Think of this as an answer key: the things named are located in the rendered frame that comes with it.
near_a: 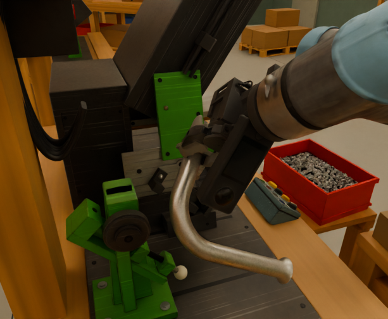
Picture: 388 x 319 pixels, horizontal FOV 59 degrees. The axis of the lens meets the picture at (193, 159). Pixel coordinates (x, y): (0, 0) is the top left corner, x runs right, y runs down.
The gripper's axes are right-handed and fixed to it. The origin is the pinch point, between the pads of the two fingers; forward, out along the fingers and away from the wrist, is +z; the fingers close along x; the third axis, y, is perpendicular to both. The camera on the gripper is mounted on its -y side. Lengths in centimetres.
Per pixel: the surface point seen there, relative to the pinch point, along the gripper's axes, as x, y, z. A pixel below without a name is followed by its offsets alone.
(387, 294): -70, -5, 15
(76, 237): 10.8, -16.3, 10.9
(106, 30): 26, 206, 293
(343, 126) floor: -231, 183, 197
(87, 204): 11.1, -10.8, 11.0
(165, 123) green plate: -0.6, 15.6, 26.3
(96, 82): 17.4, 20.5, 33.5
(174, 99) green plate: 0.0, 21.1, 23.7
